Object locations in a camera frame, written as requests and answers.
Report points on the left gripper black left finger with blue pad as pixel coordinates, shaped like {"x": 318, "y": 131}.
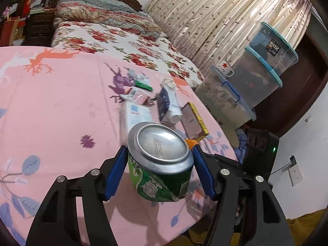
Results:
{"x": 56, "y": 221}

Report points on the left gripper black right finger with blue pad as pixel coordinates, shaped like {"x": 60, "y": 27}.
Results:
{"x": 226, "y": 182}

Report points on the green aluminium soda can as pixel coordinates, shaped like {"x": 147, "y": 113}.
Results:
{"x": 160, "y": 162}

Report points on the blue white milk carton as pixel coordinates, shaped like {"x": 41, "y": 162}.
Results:
{"x": 168, "y": 107}

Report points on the round brown trash bin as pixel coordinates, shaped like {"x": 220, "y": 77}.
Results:
{"x": 229, "y": 132}

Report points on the blue purple cloth pile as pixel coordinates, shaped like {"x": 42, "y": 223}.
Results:
{"x": 241, "y": 149}

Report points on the orange peel piece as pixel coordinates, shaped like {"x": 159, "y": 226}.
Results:
{"x": 191, "y": 143}

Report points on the lower clear storage bin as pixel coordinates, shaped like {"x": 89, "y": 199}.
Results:
{"x": 223, "y": 101}

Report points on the clear storage bin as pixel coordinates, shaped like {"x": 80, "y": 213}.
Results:
{"x": 223, "y": 101}
{"x": 273, "y": 48}
{"x": 253, "y": 78}

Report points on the yellow red cardboard box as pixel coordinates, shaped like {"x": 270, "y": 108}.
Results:
{"x": 193, "y": 123}

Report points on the upper clear storage bin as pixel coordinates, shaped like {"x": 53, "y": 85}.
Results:
{"x": 253, "y": 78}

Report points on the white enamel mug red star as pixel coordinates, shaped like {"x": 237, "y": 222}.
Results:
{"x": 224, "y": 68}

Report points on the top clear storage bin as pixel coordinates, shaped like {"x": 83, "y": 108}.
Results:
{"x": 273, "y": 48}

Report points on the pink patterned bed sheet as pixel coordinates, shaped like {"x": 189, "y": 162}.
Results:
{"x": 59, "y": 117}

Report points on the crumpled white tissue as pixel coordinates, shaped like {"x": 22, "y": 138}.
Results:
{"x": 168, "y": 82}

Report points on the white tissue pack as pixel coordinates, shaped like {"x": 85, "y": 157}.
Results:
{"x": 130, "y": 115}

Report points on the red white snack wrapper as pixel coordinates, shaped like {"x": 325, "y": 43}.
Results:
{"x": 135, "y": 95}

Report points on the green white small wrapper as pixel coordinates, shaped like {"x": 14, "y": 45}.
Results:
{"x": 139, "y": 80}

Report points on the floral white red blanket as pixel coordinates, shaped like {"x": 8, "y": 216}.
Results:
{"x": 160, "y": 55}

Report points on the beige leaf pattern curtain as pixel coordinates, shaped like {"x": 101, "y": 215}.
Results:
{"x": 208, "y": 31}

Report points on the dark wooden nightstand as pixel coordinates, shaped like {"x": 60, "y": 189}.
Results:
{"x": 39, "y": 30}

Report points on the folded floral quilt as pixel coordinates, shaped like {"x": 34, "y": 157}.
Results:
{"x": 109, "y": 12}

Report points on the white wall socket plate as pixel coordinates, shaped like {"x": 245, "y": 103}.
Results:
{"x": 294, "y": 171}

